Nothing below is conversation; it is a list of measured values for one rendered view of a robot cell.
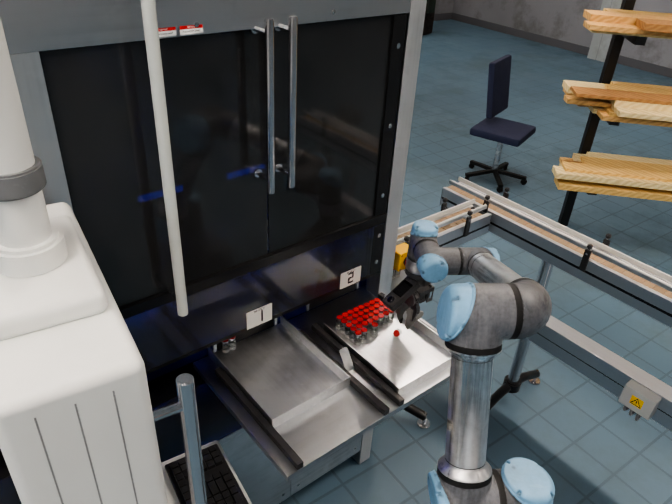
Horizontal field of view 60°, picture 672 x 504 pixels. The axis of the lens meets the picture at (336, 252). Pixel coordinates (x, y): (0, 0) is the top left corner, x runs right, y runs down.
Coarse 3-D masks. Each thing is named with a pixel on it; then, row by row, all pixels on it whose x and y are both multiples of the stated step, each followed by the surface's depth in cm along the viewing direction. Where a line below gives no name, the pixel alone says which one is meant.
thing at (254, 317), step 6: (264, 306) 165; (270, 306) 167; (252, 312) 163; (258, 312) 165; (264, 312) 166; (270, 312) 168; (252, 318) 164; (258, 318) 166; (264, 318) 167; (270, 318) 169; (252, 324) 165; (258, 324) 167
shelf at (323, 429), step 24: (360, 288) 204; (312, 312) 191; (336, 312) 192; (312, 336) 181; (336, 360) 172; (216, 384) 162; (432, 384) 166; (240, 408) 155; (312, 408) 156; (336, 408) 156; (360, 408) 157; (264, 432) 148; (288, 432) 149; (312, 432) 149; (336, 432) 150; (360, 432) 150; (312, 456) 143; (288, 480) 139
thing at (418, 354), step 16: (336, 336) 177; (368, 336) 182; (384, 336) 182; (400, 336) 183; (416, 336) 183; (432, 336) 181; (352, 352) 172; (368, 352) 176; (384, 352) 176; (400, 352) 176; (416, 352) 177; (432, 352) 177; (448, 352) 177; (384, 368) 170; (400, 368) 170; (416, 368) 171; (432, 368) 166; (400, 384) 165; (416, 384) 164
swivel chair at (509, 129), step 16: (496, 64) 455; (496, 80) 463; (496, 96) 470; (496, 112) 478; (480, 128) 470; (496, 128) 472; (512, 128) 474; (528, 128) 476; (512, 144) 456; (496, 160) 490; (496, 176) 485; (512, 176) 492
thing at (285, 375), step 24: (264, 336) 179; (288, 336) 180; (216, 360) 167; (240, 360) 170; (264, 360) 170; (288, 360) 171; (312, 360) 171; (240, 384) 157; (264, 384) 162; (288, 384) 163; (312, 384) 163; (336, 384) 159; (264, 408) 155; (288, 408) 155
